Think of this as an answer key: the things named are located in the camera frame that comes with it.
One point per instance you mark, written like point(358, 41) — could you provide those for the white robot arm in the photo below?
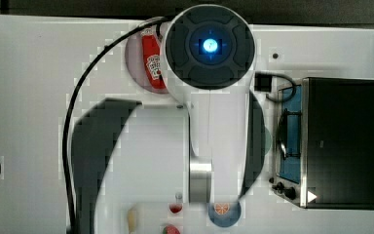
point(208, 56)

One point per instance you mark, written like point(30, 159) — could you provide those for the pink oval plate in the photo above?
point(134, 60)

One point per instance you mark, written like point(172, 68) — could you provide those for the red ketchup bottle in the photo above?
point(151, 58)

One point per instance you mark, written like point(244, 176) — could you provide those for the black oven power plug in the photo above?
point(263, 83)

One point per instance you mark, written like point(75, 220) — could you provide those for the red strawberry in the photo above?
point(175, 208)

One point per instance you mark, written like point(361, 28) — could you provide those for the orange slice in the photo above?
point(221, 208)

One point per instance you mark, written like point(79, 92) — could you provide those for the blue bowl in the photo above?
point(228, 219)

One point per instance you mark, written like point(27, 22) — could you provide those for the yellow banana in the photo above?
point(131, 220)

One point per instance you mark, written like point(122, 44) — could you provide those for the red apple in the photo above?
point(170, 229)

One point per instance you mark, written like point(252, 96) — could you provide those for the black toaster oven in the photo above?
point(324, 144)

